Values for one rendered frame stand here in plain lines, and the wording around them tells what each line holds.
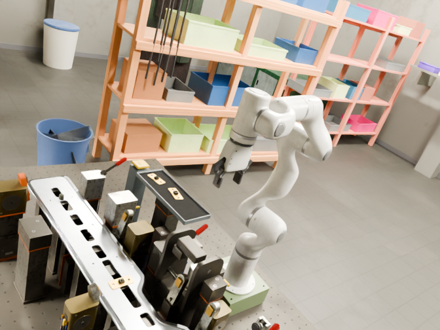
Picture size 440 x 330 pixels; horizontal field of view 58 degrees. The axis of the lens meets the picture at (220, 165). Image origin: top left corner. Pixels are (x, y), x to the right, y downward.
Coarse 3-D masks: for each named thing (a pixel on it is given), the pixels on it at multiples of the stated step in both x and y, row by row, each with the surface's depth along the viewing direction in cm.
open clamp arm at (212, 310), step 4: (208, 304) 129; (212, 304) 128; (216, 304) 128; (208, 308) 128; (212, 308) 127; (216, 308) 127; (220, 308) 128; (204, 312) 130; (208, 312) 128; (212, 312) 127; (216, 312) 128; (204, 316) 130; (208, 316) 129; (212, 316) 128; (200, 320) 131; (204, 320) 130; (208, 320) 129; (200, 324) 131; (204, 324) 130; (208, 324) 128; (196, 328) 132; (200, 328) 130; (204, 328) 129; (208, 328) 130
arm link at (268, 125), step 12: (288, 96) 134; (300, 96) 137; (276, 108) 128; (288, 108) 123; (300, 108) 133; (264, 120) 113; (276, 120) 112; (288, 120) 116; (300, 120) 138; (264, 132) 114; (276, 132) 114; (288, 132) 119
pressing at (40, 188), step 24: (48, 192) 171; (72, 192) 176; (48, 216) 158; (96, 216) 166; (72, 240) 150; (96, 240) 154; (96, 264) 143; (120, 264) 146; (120, 312) 128; (144, 312) 130
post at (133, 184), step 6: (132, 168) 183; (144, 168) 184; (132, 174) 183; (126, 180) 188; (132, 180) 184; (138, 180) 183; (126, 186) 188; (132, 186) 184; (138, 186) 185; (144, 186) 188; (132, 192) 185; (138, 192) 188; (138, 198) 190; (138, 204) 192; (138, 210) 194; (132, 222) 196
